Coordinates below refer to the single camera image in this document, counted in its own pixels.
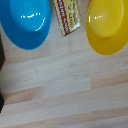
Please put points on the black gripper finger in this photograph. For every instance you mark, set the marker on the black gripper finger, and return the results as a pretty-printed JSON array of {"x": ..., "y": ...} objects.
[
  {"x": 1, "y": 51},
  {"x": 1, "y": 101}
]

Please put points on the red granola bar packet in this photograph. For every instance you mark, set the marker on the red granola bar packet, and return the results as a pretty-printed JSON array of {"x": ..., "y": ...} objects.
[{"x": 67, "y": 15}]

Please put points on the blue plastic bowl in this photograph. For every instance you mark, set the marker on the blue plastic bowl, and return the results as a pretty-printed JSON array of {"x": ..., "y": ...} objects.
[{"x": 26, "y": 20}]

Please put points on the yellow plastic bowl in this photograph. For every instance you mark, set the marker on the yellow plastic bowl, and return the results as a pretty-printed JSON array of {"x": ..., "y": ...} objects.
[{"x": 106, "y": 23}]

